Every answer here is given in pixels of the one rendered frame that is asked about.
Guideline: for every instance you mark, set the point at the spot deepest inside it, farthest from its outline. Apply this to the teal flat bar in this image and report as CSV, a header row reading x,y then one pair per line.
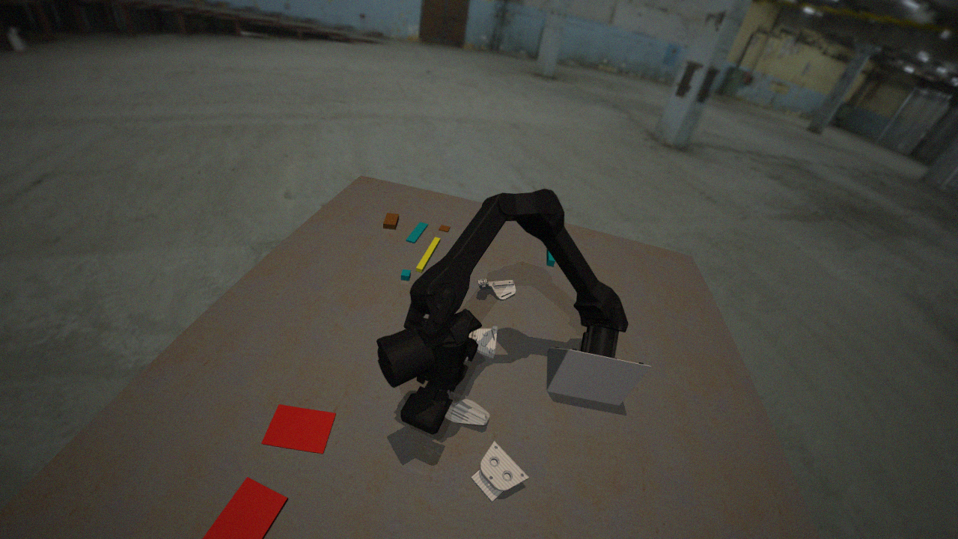
x,y
413,237

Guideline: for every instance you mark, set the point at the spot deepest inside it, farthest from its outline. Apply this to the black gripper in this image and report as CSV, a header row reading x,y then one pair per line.
x,y
426,408

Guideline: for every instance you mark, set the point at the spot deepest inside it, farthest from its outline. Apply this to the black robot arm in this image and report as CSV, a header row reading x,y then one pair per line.
x,y
440,291

